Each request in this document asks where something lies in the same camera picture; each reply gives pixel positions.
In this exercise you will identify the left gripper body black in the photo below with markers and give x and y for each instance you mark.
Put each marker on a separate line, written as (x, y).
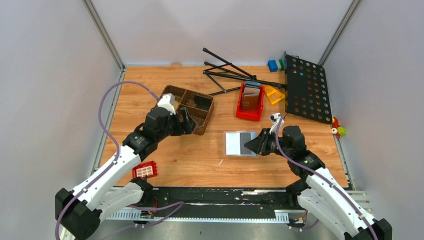
(179, 128)

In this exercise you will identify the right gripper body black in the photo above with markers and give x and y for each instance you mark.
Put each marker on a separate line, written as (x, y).
(269, 143)

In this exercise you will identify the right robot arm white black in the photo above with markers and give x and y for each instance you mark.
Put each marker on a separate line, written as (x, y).
(317, 191)

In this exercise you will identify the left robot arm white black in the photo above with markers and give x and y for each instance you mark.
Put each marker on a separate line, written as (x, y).
(82, 209)

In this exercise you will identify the brown wicker divided basket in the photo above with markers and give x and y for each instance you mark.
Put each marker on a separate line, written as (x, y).
(185, 99)

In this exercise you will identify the red plastic bin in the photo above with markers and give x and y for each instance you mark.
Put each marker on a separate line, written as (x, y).
(251, 115)

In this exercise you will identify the brown wallet in bin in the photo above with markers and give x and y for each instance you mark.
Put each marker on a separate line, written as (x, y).
(250, 98)

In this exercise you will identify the yellow plastic triangle toy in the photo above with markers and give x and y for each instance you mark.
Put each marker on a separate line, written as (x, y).
(273, 95)

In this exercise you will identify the red white window toy block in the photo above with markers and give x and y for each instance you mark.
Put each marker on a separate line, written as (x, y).
(145, 170)

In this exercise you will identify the black perforated music stand tray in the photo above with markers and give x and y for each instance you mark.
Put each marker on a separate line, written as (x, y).
(306, 92)

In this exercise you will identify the black folding stand legs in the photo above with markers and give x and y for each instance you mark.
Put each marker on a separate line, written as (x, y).
(230, 71)

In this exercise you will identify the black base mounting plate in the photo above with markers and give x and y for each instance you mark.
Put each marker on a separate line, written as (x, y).
(201, 203)

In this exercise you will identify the red green toy pieces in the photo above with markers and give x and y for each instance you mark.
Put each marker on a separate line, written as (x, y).
(337, 129)

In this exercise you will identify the blue green white blocks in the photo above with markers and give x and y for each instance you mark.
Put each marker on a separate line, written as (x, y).
(278, 65)

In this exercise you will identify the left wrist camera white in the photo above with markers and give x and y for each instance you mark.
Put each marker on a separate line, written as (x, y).
(168, 102)

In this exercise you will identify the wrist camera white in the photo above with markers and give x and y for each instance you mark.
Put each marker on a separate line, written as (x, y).
(277, 121)
(168, 102)

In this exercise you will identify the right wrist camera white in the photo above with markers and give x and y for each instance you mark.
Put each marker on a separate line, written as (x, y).
(277, 121)

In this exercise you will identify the aluminium frame rail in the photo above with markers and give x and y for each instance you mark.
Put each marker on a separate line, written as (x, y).
(132, 214)

